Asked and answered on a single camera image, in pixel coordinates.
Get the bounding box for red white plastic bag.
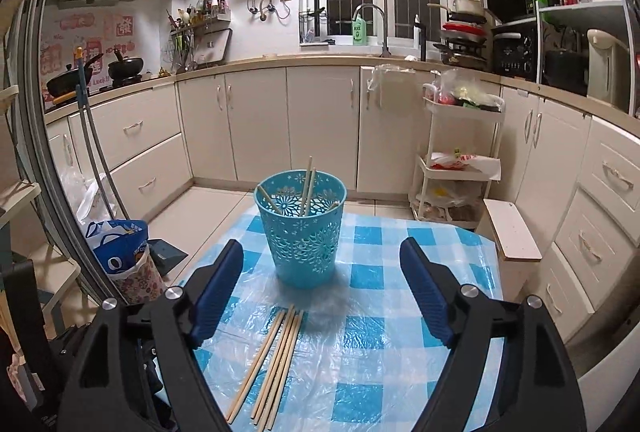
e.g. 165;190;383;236
427;152;488;173

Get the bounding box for floral print bag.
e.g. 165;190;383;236
107;244;167;305

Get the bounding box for white rolling cart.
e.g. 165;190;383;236
409;82;506;223

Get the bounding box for pink wall stickers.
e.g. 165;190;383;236
40;12;137;102

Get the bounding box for black toaster oven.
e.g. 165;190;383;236
492;22;541;80

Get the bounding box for blue shopping bag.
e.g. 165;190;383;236
82;219;150;275

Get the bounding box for black cooking pot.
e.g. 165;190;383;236
107;48;145;81

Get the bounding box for stack of pans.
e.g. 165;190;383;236
432;0;493;68

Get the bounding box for black wire sill rack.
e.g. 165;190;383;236
298;6;328;45

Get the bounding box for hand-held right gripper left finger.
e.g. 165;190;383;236
57;239;246;432

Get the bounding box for dark blue dustpan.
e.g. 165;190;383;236
147;239;189;277

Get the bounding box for grey mop handles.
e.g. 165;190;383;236
74;46;129;220

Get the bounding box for cream lower kitchen cabinets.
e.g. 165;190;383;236
45;62;640;413

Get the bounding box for chrome faucet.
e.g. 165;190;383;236
356;3;391;58

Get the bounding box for plastic bag of food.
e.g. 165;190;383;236
432;68;503;110

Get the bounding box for wall spice rack with bottles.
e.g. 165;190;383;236
167;0;233;37

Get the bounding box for clear hanging plastic bag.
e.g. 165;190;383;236
367;63;416;93

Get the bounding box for white step stool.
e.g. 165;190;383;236
475;198;543;297

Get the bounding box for blue white checkered tablecloth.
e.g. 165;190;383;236
172;202;506;432

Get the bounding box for blue perforated plastic basket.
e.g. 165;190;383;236
253;170;348;289

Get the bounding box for black wok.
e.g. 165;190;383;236
46;53;105;98

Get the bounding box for dark dispenser bottle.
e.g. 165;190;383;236
413;14;427;61

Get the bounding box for cream electric water boiler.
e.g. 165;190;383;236
586;28;632;110

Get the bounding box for white countertop shelf rack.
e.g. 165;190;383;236
536;0;640;115

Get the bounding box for yellowish plastic bag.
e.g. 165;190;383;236
417;184;483;211

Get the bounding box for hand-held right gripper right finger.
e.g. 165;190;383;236
399;237;588;432

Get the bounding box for green soap bottle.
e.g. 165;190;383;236
351;9;368;46

